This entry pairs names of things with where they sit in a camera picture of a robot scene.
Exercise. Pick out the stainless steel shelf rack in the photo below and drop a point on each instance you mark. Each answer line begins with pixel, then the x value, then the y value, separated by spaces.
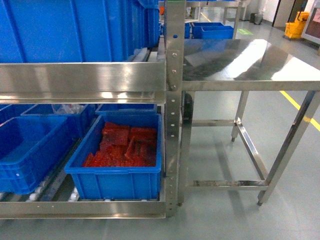
pixel 149 82

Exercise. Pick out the red parts pile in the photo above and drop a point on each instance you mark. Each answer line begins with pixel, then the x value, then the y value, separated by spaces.
pixel 124 146

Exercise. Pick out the blue bin with red parts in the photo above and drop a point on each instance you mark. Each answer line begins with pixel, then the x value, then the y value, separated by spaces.
pixel 116 183

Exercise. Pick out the small stainless steel table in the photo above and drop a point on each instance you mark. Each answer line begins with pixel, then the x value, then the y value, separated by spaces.
pixel 244 66

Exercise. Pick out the blue plastic bin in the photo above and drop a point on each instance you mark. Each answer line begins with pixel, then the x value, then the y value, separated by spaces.
pixel 30 147

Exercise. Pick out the large blue upper bin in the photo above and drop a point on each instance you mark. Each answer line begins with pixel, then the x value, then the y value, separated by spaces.
pixel 60 31

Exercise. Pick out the yellow mop bucket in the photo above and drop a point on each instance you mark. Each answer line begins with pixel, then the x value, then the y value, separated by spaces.
pixel 294 30

